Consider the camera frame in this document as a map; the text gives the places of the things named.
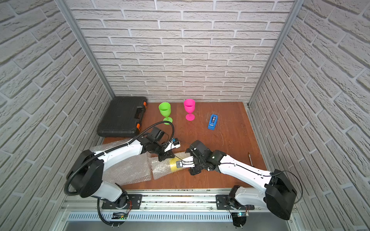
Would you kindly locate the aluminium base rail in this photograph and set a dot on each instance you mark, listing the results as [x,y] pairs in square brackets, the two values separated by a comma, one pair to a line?
[199,205]

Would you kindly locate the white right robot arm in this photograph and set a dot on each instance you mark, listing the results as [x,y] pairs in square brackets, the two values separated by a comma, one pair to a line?
[275,191]

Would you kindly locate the green plastic wine glass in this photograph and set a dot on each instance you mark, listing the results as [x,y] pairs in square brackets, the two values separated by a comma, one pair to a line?
[165,110]

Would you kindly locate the black handled screwdriver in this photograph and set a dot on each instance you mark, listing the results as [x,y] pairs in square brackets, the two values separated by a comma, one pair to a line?
[251,163]

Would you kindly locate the blue tape dispenser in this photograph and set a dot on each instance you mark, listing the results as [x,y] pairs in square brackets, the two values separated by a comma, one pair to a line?
[212,122]

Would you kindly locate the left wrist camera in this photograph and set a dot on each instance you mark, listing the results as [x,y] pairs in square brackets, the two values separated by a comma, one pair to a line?
[155,135]

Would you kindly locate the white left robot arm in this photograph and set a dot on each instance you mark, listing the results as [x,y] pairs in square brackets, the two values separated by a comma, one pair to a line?
[85,177]

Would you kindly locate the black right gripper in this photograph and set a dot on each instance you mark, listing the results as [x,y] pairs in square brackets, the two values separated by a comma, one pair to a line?
[195,170]

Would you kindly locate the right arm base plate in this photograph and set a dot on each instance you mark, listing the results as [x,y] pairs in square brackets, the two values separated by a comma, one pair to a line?
[226,202]

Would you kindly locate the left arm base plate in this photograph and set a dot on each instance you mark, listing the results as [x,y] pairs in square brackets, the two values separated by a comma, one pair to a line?
[125,202]

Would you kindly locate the yellow plastic wine glass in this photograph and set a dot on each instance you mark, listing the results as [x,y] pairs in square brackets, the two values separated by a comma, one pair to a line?
[177,164]

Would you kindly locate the black plastic tool case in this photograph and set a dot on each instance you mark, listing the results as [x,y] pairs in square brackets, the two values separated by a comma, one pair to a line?
[123,117]

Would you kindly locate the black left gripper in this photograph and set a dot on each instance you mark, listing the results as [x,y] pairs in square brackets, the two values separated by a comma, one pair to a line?
[163,150]

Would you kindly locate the pink plastic wine glass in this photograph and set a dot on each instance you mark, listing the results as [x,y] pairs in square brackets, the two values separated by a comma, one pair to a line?
[189,105]

